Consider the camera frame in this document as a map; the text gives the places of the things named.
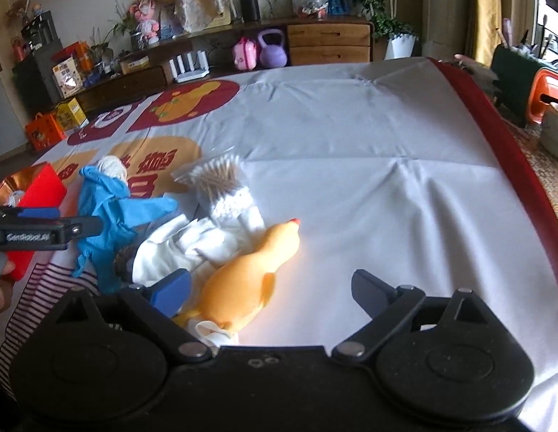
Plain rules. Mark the black coffee machine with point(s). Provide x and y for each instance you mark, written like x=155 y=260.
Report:
x=40 y=31

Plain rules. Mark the orange gift box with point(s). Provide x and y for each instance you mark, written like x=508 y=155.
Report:
x=45 y=132

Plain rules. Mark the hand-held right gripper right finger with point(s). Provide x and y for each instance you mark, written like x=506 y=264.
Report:
x=366 y=290

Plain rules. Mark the blue rubber glove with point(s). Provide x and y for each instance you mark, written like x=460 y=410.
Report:
x=108 y=216

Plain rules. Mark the red kettle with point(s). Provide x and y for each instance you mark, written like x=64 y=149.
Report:
x=19 y=49

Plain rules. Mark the dark brown fuzzy ball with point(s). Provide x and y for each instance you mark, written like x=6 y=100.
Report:
x=124 y=263

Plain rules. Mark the pink plush doll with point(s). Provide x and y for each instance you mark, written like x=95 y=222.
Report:
x=146 y=15

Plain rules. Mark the brown cardboard box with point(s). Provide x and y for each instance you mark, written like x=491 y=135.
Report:
x=135 y=64

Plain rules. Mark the grey bucket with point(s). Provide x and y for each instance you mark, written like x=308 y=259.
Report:
x=555 y=132

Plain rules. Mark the pink toy case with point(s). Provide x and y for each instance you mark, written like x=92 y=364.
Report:
x=246 y=55

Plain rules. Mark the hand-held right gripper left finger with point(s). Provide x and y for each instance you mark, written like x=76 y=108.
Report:
x=173 y=290

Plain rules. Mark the printed white tablecloth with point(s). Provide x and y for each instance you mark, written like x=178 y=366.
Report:
x=359 y=153

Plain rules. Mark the bag of cotton swabs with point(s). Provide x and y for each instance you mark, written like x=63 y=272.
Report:
x=216 y=177

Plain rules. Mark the red storage box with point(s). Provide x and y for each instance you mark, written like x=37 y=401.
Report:
x=38 y=189

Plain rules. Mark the yellow carton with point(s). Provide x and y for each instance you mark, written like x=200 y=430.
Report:
x=71 y=114

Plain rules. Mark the person's left hand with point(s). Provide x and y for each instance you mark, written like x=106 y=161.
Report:
x=0 y=310

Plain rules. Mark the yellow rubber chicken toy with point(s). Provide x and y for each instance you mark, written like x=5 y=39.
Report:
x=243 y=279

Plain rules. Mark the yellow curtain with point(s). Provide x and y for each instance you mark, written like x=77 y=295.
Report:
x=485 y=13

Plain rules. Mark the potted plant in white pot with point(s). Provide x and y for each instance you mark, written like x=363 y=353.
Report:
x=400 y=45

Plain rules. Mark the purple kettlebell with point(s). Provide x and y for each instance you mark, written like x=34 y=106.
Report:
x=273 y=51

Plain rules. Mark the wooden media cabinet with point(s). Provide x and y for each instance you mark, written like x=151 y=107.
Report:
x=328 y=42

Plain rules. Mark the white gauze ball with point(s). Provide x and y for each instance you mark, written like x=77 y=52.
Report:
x=112 y=167

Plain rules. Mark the white router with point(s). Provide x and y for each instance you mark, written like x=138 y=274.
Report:
x=189 y=72

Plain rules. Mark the black speaker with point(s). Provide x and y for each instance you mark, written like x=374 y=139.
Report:
x=249 y=7

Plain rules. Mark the white printed box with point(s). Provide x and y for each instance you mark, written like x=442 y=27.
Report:
x=66 y=78

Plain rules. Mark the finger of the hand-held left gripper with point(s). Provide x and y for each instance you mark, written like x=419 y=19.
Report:
x=83 y=227
x=36 y=213

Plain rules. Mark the orange plastic stool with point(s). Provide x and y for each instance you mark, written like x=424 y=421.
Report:
x=546 y=99

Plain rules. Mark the orange gift bag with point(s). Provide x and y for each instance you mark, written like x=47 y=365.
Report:
x=74 y=51

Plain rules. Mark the plant in dark pot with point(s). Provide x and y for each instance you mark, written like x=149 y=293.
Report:
x=121 y=24

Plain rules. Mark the dark green cabinet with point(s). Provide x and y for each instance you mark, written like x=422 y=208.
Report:
x=512 y=76

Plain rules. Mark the black cabinet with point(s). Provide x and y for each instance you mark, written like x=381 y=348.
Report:
x=33 y=81

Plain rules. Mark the small white cloth piece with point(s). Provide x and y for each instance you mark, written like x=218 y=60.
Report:
x=216 y=333

